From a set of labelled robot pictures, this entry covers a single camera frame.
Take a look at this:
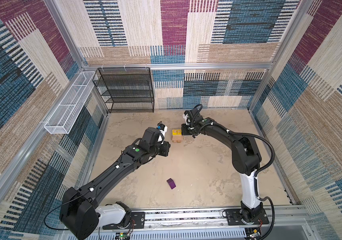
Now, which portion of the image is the purple block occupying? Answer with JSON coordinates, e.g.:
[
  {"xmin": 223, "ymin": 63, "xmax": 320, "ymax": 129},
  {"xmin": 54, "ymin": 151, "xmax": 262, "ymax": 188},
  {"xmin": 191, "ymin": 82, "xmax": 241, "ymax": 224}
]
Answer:
[{"xmin": 167, "ymin": 178, "xmax": 176, "ymax": 190}]

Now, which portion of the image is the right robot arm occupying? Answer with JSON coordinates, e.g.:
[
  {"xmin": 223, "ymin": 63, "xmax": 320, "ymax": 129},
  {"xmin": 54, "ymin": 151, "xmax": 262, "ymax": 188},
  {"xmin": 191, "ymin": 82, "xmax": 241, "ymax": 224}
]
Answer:
[{"xmin": 181, "ymin": 106, "xmax": 263, "ymax": 224}]

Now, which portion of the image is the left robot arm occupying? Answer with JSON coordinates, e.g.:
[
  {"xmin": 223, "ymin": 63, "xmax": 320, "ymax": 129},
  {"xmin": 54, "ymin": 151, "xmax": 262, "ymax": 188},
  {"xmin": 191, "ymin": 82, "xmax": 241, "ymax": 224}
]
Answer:
[{"xmin": 59, "ymin": 123, "xmax": 171, "ymax": 240}]

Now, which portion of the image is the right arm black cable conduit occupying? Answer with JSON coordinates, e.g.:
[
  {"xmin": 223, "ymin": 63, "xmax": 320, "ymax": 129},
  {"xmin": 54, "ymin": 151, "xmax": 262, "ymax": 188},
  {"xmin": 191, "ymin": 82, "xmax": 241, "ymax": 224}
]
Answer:
[{"xmin": 188, "ymin": 103, "xmax": 276, "ymax": 240}]

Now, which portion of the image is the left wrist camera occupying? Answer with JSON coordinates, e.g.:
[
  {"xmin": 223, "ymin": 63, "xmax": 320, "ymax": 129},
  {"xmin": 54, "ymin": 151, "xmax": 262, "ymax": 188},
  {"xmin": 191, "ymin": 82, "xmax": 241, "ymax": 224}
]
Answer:
[{"xmin": 157, "ymin": 121, "xmax": 168, "ymax": 144}]

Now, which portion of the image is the black wire shelf rack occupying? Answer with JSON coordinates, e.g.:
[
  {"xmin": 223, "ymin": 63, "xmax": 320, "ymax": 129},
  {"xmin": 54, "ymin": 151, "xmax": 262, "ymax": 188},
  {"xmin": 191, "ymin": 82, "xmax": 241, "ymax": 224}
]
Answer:
[{"xmin": 93, "ymin": 67, "xmax": 155, "ymax": 114}]

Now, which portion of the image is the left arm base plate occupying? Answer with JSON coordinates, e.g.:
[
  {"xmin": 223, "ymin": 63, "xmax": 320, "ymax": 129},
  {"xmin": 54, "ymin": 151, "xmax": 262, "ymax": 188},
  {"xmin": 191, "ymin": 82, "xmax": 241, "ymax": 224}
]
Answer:
[{"xmin": 102, "ymin": 212, "xmax": 146, "ymax": 231}]

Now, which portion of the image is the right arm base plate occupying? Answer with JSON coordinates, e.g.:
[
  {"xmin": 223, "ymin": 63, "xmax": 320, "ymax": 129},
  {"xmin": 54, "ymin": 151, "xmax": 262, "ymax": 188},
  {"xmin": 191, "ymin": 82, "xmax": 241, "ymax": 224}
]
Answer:
[{"xmin": 222, "ymin": 208, "xmax": 270, "ymax": 226}]

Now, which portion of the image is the white mesh wall basket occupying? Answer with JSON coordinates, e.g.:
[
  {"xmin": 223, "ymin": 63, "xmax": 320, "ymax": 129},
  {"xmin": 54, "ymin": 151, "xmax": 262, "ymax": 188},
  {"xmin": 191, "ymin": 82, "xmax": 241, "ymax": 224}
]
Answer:
[{"xmin": 44, "ymin": 72, "xmax": 96, "ymax": 135}]

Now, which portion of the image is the aluminium front rail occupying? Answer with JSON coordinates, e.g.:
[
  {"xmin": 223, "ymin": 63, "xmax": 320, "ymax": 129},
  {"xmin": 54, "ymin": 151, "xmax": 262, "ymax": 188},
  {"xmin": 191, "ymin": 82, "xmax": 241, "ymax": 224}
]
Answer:
[{"xmin": 85, "ymin": 206, "xmax": 319, "ymax": 240}]

